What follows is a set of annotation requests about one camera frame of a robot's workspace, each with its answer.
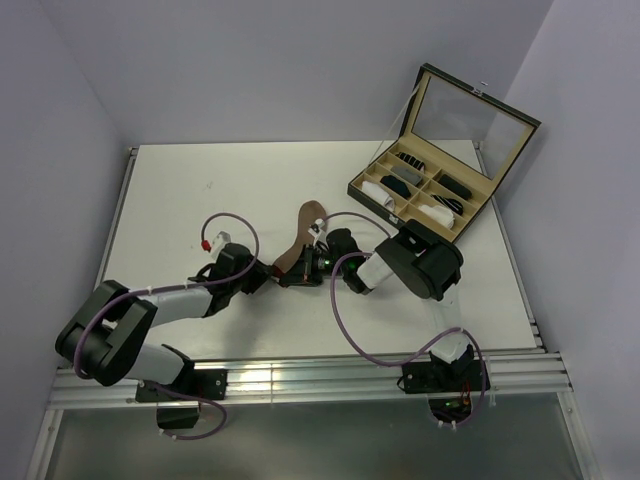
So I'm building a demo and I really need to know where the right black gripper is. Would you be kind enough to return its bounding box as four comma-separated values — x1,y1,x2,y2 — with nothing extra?
281,244,348,286

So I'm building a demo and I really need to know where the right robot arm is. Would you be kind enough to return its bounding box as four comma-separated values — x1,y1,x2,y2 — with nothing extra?
276,220,474,390

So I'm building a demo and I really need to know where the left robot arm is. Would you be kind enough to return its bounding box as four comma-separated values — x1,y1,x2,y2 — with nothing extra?
55,243,272,399

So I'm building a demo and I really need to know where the grey rolled sock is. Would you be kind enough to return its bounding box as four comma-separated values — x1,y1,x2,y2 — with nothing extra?
391,166,423,186

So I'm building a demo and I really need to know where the white rolled sock in box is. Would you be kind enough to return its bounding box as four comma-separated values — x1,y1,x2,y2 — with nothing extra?
418,204,455,229

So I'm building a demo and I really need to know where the black white striped rolled sock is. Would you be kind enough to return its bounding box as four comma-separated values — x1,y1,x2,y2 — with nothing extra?
396,152,426,173

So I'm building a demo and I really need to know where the dark striped rolled sock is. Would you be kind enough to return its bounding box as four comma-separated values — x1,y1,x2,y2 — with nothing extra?
432,195,464,216

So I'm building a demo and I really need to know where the black compartment storage box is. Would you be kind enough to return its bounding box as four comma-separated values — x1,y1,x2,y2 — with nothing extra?
347,63,541,242

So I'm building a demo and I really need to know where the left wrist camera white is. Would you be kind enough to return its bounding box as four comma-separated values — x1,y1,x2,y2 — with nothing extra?
201,231,231,260

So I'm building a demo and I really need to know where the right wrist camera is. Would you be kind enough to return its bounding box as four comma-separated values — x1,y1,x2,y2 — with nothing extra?
308,218,326,239

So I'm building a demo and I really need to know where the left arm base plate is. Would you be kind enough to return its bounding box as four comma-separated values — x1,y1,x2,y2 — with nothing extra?
135,369,228,403

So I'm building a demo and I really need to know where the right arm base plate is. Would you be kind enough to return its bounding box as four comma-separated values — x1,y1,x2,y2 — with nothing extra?
397,360,484,394

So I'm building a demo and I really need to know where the aluminium frame rail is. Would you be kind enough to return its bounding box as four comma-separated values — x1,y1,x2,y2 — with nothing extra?
47,351,573,410

